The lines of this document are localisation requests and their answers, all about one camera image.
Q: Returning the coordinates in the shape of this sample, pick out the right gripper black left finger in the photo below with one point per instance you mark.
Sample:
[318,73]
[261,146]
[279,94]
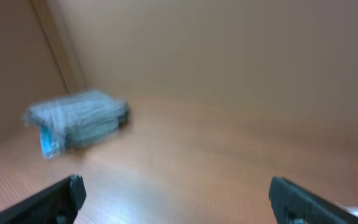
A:
[58,203]

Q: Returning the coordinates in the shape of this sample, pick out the folded grey trousers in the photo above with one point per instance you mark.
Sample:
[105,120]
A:
[79,120]

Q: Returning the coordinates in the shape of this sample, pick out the folded blue jeans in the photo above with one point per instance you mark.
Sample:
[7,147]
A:
[49,145]

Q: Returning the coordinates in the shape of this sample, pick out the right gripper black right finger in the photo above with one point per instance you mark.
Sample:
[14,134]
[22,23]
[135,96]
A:
[294,204]

